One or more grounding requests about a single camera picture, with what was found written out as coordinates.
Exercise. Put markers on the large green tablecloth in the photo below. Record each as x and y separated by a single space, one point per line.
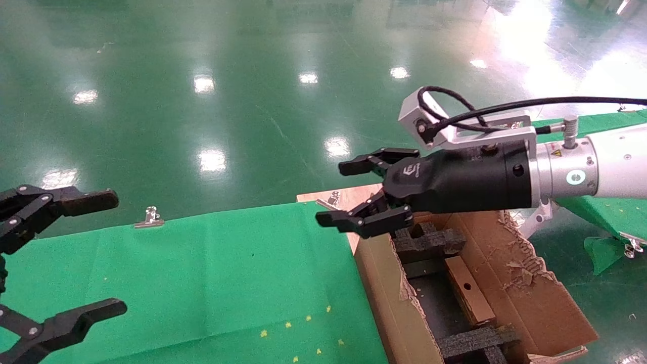
202 283

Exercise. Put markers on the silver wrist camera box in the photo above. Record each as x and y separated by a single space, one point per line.
410 108

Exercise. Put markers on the green cloth on side table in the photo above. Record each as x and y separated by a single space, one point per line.
601 222

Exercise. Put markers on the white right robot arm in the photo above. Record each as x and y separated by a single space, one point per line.
616 162

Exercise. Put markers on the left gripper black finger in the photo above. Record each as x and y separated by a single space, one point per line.
76 201
65 324

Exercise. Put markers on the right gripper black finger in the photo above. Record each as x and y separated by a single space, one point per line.
369 222
369 162

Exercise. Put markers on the silver binder clip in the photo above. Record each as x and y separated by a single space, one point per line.
632 245
333 197
150 218

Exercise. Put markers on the small cardboard box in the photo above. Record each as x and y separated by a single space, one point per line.
475 306

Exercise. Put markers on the black foam insert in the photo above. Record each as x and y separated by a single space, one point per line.
434 242
470 344

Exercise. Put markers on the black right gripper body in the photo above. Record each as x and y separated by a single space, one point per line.
455 177

